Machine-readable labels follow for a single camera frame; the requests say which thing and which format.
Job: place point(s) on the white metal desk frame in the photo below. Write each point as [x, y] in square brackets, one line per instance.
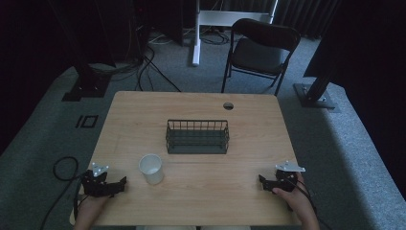
[223, 17]

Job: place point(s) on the clear plastic cup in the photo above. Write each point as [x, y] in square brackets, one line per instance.
[151, 169]

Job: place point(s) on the dark pleated curtain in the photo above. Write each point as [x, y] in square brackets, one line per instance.
[306, 16]

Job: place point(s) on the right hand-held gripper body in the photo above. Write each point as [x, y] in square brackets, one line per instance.
[287, 179]

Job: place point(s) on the person's right hand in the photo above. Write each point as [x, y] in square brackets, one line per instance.
[295, 198]

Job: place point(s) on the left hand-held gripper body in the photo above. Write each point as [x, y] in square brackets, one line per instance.
[94, 186]

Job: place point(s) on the black stand with bolted base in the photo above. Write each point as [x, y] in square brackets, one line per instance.
[316, 92]

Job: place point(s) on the black stand with flat base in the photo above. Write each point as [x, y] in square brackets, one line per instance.
[89, 84]

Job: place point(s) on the black folding chair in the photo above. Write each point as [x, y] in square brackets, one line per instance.
[260, 54]

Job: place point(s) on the person's left hand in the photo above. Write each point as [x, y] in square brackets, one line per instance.
[92, 204]

